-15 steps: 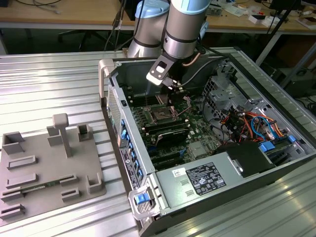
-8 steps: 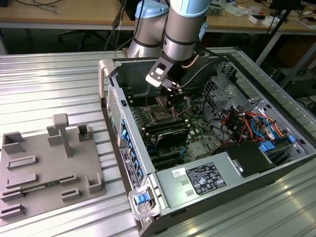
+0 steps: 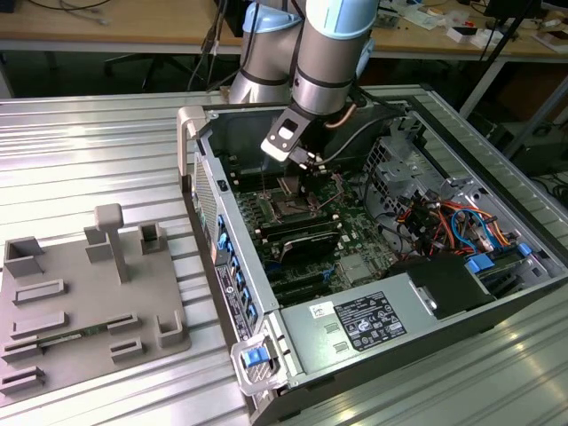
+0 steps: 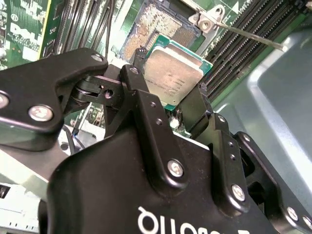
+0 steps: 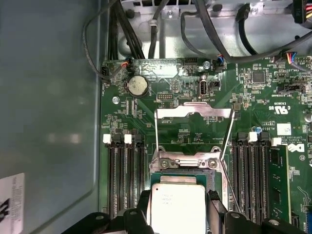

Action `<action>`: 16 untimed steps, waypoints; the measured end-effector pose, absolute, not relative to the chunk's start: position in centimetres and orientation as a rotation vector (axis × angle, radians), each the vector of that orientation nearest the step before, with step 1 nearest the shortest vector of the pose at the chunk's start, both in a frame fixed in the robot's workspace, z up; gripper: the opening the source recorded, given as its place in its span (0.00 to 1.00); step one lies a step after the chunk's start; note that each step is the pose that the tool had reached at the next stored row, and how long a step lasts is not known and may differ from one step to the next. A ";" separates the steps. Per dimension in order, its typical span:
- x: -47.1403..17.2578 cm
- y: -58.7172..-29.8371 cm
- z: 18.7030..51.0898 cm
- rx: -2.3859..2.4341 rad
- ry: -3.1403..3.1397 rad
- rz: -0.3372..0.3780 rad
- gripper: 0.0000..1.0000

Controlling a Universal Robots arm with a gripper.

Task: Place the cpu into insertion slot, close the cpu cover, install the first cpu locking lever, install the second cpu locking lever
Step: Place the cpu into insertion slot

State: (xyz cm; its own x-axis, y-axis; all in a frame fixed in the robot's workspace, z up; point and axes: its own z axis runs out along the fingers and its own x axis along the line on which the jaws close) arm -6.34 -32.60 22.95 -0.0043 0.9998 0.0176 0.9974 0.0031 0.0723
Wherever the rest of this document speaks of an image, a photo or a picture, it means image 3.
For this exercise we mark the green RAM stick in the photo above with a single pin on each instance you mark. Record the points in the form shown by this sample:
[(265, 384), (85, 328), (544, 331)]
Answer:
[(71, 336)]

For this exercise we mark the black RAM slot bank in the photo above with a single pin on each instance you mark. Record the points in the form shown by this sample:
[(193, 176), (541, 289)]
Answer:
[(253, 177)]

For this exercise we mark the perforated metal drive cage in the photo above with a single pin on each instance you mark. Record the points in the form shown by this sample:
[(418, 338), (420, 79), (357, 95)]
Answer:
[(390, 173)]

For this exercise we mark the open grey PC case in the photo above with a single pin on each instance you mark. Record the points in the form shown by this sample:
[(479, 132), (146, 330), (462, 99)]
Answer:
[(248, 266)]

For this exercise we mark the grey power supply unit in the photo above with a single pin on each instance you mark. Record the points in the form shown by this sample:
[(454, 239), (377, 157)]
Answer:
[(310, 341)]

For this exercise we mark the blue case latch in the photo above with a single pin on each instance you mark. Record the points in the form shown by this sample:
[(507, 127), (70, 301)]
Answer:
[(254, 357)]

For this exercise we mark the green motherboard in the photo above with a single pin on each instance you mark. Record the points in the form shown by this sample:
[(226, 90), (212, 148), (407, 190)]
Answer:
[(355, 231)]

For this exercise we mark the blue disk carrier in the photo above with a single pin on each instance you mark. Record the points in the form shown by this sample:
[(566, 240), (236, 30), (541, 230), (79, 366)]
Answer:
[(480, 265)]

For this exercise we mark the wooden desk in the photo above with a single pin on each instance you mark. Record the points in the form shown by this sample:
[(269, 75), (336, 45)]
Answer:
[(133, 22)]

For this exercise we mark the white small box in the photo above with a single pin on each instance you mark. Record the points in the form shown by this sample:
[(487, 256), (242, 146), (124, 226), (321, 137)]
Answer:
[(461, 34)]

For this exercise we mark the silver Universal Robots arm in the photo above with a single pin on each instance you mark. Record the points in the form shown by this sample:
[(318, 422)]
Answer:
[(328, 57)]

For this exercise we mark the black installed RAM sticks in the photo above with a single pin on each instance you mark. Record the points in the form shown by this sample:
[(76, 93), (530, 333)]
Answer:
[(302, 226)]

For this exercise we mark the black office chair base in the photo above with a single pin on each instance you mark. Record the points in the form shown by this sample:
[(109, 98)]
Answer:
[(146, 66)]

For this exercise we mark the black expansion slots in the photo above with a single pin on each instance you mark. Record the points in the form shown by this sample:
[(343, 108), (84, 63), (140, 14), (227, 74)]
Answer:
[(297, 288)]

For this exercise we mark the grey parts rack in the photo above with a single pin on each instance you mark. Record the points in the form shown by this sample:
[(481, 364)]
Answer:
[(89, 284)]

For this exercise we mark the black plastic air duct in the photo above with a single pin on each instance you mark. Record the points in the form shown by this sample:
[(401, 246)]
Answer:
[(439, 284)]

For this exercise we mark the silver CPU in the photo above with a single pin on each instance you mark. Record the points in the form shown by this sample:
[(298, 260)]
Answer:
[(290, 185)]

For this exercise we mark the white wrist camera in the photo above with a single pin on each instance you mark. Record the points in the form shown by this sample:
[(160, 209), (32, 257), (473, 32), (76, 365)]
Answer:
[(284, 137)]

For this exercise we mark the black graphics card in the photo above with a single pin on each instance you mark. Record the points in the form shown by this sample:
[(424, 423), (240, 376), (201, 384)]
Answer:
[(310, 248)]

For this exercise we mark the CPU socket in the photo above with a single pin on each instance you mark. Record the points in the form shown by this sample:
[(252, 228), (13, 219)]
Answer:
[(286, 207)]

